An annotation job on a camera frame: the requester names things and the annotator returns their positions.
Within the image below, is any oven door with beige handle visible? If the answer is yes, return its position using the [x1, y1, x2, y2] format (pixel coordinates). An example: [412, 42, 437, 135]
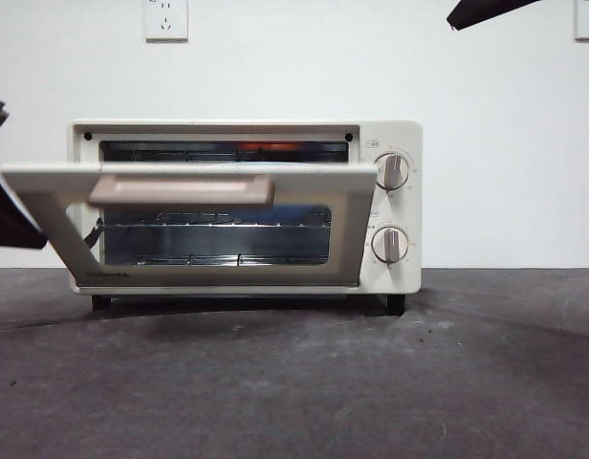
[0, 162, 378, 289]

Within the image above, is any white Toshiba toaster oven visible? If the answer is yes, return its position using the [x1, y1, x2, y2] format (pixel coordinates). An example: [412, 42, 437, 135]
[66, 119, 424, 317]

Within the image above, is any beige upper oven knob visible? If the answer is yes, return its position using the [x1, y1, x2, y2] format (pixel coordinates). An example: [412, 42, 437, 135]
[373, 151, 411, 191]

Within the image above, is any beige oven knob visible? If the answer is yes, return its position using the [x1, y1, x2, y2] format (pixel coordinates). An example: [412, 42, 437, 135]
[373, 151, 411, 191]
[370, 224, 411, 264]

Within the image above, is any beige lower oven knob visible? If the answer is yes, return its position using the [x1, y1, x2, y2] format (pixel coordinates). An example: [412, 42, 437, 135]
[370, 224, 411, 264]

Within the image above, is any white wall socket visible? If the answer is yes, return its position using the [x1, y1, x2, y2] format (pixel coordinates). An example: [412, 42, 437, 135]
[143, 0, 189, 43]
[574, 0, 589, 42]

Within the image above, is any wire oven rack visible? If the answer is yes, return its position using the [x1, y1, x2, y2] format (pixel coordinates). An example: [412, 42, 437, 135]
[98, 212, 333, 229]

